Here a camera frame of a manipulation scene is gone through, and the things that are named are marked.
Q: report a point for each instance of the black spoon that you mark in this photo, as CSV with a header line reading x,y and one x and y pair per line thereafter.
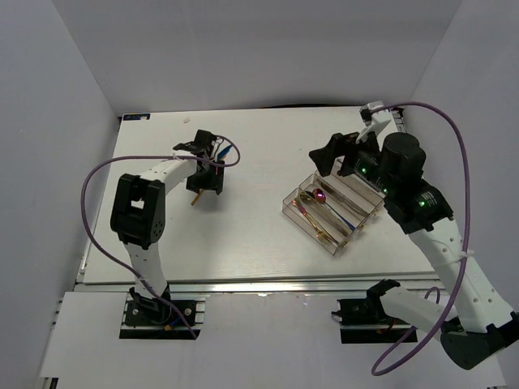
x,y
325,214

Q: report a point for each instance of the aluminium table rail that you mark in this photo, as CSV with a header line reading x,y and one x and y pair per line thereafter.
x,y
333,285

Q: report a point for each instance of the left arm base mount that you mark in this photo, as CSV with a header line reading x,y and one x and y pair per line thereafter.
x,y
140,324

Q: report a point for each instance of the black knife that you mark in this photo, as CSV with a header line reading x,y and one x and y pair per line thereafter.
x,y
341,198

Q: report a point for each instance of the left blue corner sticker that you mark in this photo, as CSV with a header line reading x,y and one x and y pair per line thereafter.
x,y
136,116

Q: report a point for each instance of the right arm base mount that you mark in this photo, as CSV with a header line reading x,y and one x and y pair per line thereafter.
x,y
358,325

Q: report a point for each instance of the orange chopstick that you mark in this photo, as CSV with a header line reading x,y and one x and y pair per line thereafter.
x,y
196,198

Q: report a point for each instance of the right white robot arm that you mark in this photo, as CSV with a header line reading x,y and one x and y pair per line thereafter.
x,y
479,322

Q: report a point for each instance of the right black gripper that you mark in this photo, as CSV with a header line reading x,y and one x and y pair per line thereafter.
x,y
323,157

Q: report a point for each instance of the gold fork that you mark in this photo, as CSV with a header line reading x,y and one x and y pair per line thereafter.
x,y
319,232

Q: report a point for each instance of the iridescent purple spoon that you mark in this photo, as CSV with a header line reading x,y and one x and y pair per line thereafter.
x,y
320,197

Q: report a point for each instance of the blue knife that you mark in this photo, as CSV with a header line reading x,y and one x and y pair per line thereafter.
x,y
221,155

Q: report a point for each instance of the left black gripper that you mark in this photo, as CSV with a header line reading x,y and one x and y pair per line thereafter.
x,y
214,182

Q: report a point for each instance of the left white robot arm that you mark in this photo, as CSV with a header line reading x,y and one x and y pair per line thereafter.
x,y
139,212

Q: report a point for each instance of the clear four-slot utensil organizer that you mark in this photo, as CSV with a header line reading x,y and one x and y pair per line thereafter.
x,y
353,188

